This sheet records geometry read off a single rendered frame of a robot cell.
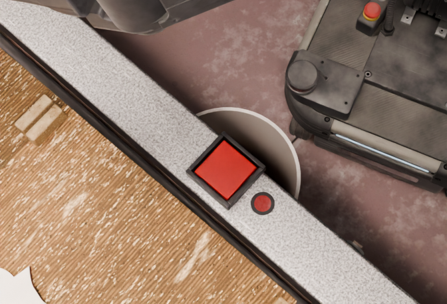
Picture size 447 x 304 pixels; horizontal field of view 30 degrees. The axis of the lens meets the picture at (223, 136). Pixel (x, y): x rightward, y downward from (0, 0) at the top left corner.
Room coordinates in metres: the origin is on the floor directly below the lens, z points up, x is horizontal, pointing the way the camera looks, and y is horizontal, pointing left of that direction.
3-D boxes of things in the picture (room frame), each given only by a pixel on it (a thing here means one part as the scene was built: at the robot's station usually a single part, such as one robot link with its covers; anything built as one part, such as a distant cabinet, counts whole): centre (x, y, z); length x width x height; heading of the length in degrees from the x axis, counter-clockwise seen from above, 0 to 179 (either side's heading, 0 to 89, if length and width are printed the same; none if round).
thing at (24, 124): (0.43, 0.25, 0.95); 0.06 x 0.02 x 0.03; 131
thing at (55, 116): (0.42, 0.23, 0.95); 0.06 x 0.02 x 0.03; 131
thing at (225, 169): (0.33, 0.00, 0.92); 0.06 x 0.06 x 0.01; 40
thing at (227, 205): (0.33, 0.00, 0.92); 0.08 x 0.08 x 0.02; 40
